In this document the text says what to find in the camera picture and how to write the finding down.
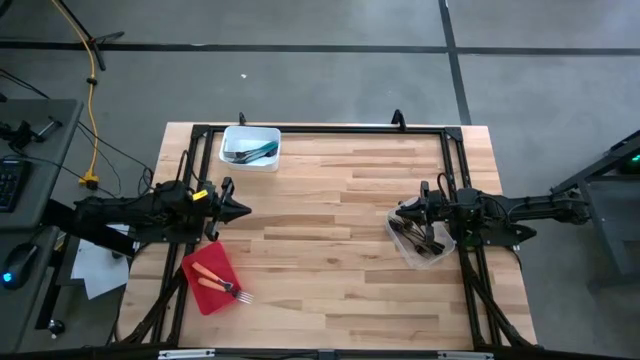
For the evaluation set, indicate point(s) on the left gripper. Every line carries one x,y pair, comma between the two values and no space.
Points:
210,205

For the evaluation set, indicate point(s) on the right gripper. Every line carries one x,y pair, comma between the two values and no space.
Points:
442,207

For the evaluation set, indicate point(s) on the clear plastic container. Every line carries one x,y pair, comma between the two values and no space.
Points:
405,250

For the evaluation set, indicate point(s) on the white plastic bin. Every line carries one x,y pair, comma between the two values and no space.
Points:
250,165

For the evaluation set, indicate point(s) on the pinkish red plastic tray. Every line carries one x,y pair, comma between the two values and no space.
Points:
210,295

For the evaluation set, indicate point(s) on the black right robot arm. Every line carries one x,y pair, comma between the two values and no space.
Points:
525,207

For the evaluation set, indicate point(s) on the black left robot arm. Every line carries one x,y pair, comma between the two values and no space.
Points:
135,210

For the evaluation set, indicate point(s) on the black table clamp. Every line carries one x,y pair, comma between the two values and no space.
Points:
398,120
242,119

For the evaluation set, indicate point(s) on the white paper sheets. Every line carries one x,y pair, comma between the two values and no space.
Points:
100,270

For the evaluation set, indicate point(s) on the black diagonal beam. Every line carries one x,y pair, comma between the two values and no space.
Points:
85,230

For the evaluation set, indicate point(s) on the dark metal stand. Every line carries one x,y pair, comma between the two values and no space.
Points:
602,235

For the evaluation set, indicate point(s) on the grey desk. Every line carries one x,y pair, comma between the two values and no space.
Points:
50,150

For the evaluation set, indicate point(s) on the black caster wheel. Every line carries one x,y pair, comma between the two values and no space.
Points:
56,327

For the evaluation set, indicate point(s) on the black tripod stand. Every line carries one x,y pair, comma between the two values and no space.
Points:
107,37

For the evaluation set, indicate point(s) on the black computer mouse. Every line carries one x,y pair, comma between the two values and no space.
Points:
20,265

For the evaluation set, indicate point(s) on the black computer with green light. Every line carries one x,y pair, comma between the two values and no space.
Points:
631,162

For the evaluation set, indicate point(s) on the black keyboard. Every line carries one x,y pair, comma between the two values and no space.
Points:
10,185

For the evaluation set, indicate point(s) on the black desk clamp device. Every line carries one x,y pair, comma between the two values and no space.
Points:
22,134

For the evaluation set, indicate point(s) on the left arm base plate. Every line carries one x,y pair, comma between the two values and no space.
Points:
170,236

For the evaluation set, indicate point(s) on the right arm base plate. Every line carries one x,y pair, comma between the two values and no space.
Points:
515,235

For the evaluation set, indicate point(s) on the black aluminium frame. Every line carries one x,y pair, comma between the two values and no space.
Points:
325,129

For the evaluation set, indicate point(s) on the silver metal bracket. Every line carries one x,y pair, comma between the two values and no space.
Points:
465,355
185,354

